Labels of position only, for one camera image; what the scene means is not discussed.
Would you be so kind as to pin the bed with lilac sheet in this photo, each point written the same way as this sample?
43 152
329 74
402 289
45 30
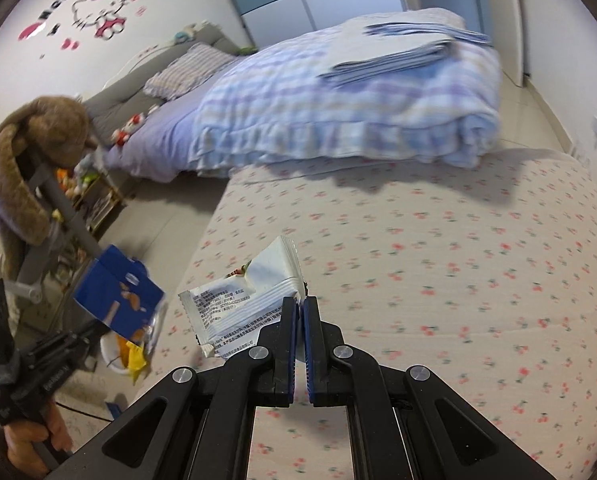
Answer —
163 135

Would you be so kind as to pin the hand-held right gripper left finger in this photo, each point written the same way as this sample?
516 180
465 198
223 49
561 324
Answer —
291 345

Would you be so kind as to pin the pile of colourful plush toys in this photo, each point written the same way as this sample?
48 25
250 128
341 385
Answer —
76 180

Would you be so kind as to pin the red white plush toy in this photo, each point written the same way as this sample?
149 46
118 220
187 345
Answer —
126 132

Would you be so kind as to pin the grey desk chair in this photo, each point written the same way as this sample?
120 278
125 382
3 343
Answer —
73 225

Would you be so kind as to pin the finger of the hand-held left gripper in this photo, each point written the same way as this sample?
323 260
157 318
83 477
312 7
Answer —
71 347

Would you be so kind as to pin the person's left hand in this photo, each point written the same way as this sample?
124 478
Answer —
61 430

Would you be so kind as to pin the white door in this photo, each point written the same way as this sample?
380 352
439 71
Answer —
510 20

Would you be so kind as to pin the wooden bedside shelf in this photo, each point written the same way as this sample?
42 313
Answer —
103 200

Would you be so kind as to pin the blue snack packet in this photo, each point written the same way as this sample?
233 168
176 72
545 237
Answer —
108 285

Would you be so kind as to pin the blue plaid quilt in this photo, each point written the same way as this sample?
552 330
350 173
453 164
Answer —
328 110

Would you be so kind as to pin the white snack wrapper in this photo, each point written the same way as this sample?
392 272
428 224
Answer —
263 280

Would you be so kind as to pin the grey padded headboard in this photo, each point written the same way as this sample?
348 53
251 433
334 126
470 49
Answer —
113 95

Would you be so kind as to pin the pink cat wall sticker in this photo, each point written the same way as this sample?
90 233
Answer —
103 10

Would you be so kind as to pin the plaid pillow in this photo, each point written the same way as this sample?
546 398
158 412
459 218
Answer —
188 70

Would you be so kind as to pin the brown fleece coat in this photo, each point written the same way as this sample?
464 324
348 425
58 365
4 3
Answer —
18 185

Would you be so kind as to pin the folded grey sheet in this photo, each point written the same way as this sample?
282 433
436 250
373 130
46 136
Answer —
393 52

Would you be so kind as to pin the floral cherry print mattress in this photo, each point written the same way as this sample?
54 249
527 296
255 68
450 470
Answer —
428 260

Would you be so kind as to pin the small pale plush toy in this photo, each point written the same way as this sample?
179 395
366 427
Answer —
186 34

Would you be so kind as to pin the yellow plastic packet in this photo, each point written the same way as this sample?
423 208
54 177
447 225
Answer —
136 360

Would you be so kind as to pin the white plastic bin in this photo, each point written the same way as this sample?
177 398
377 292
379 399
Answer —
111 354

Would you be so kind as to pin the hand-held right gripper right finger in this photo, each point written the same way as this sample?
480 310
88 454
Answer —
308 355

